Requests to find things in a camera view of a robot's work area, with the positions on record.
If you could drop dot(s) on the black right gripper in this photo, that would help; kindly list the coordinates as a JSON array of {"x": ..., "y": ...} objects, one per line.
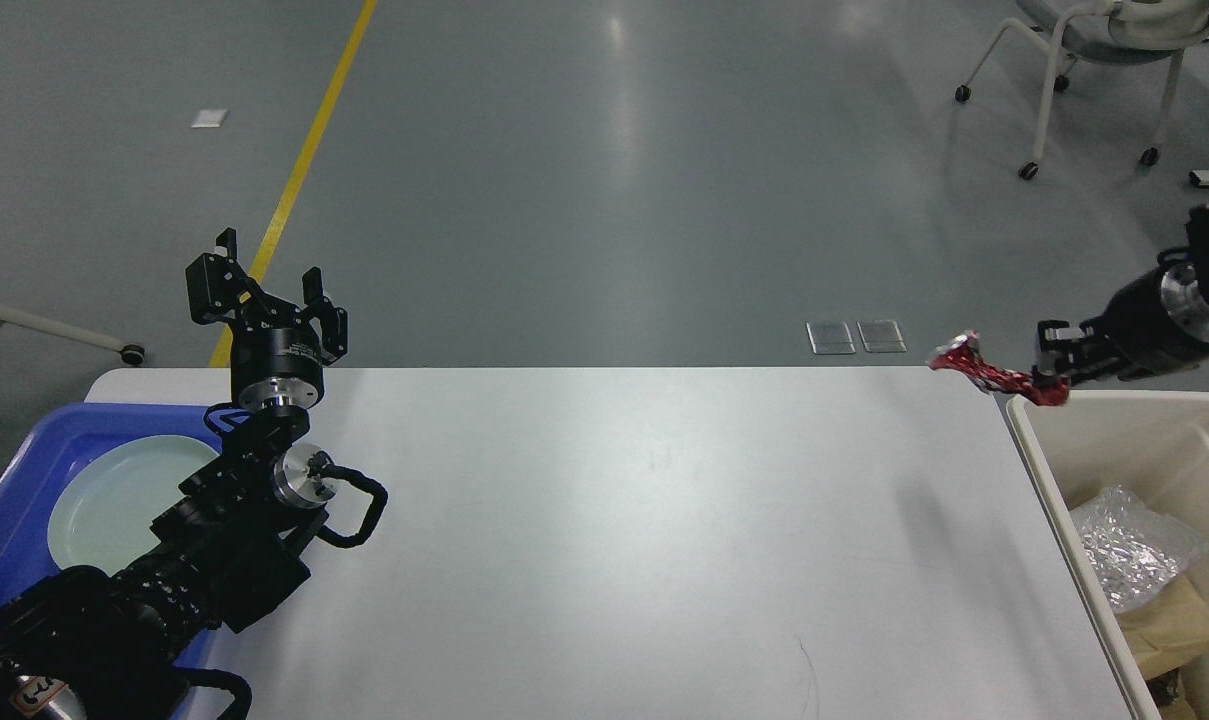
[{"x": 1157, "y": 325}]

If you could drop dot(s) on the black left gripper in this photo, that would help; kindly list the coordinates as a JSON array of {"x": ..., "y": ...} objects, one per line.
[{"x": 268, "y": 366}]

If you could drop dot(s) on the crushed red can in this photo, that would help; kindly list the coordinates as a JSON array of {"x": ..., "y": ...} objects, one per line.
[{"x": 964, "y": 355}]

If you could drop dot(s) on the aluminium foil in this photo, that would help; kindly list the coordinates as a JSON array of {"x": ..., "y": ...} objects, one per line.
[{"x": 1133, "y": 550}]

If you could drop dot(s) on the light green plate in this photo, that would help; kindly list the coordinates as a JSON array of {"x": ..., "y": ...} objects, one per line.
[{"x": 103, "y": 517}]

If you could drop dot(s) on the brown paper bag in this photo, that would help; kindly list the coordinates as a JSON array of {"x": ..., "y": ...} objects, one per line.
[{"x": 1169, "y": 631}]

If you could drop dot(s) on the clear plastic wrapper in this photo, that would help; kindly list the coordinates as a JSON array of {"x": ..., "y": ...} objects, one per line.
[{"x": 1167, "y": 693}]

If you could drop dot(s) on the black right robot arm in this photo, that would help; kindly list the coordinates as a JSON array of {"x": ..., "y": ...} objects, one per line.
[{"x": 1195, "y": 251}]

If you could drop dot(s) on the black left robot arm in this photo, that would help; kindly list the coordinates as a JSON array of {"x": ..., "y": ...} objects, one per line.
[{"x": 86, "y": 644}]

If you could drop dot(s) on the beige plastic bin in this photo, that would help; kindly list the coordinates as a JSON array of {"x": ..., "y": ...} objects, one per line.
[{"x": 1156, "y": 443}]

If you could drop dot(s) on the white stand leg with caster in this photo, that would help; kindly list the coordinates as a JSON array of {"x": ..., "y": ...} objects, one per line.
[{"x": 132, "y": 354}]

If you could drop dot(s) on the white floor marker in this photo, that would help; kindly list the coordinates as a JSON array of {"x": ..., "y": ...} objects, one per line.
[{"x": 209, "y": 118}]

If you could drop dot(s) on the right floor plate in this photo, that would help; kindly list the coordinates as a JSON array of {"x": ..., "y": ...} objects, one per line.
[{"x": 882, "y": 337}]

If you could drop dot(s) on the floor plate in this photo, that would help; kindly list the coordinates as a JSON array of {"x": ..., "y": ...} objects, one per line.
[
  {"x": 882, "y": 337},
  {"x": 830, "y": 339}
]

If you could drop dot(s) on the left floor plate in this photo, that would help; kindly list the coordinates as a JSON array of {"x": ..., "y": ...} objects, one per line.
[{"x": 830, "y": 339}]

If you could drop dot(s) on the white office chair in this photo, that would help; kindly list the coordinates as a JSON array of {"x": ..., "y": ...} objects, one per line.
[{"x": 1106, "y": 33}]

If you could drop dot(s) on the blue plastic tray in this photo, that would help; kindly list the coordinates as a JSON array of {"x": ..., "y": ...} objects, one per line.
[{"x": 58, "y": 447}]

